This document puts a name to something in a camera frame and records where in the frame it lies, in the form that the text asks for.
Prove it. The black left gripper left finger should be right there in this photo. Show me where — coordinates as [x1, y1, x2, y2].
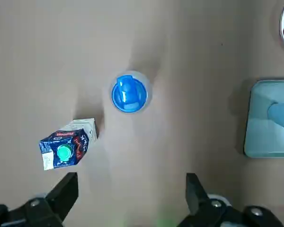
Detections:
[0, 172, 79, 227]

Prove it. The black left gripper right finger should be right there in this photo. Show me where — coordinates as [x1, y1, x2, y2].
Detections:
[177, 173, 284, 227]

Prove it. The blue white milk carton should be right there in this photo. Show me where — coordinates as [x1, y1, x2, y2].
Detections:
[39, 118, 99, 171]

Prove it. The teal rectangular tray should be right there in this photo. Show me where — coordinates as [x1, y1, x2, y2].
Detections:
[243, 79, 284, 158]

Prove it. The blue plastic cup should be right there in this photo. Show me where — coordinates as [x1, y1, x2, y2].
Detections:
[267, 102, 284, 137]

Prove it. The clear bottle with blue cap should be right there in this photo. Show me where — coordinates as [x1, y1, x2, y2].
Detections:
[108, 70, 153, 114]

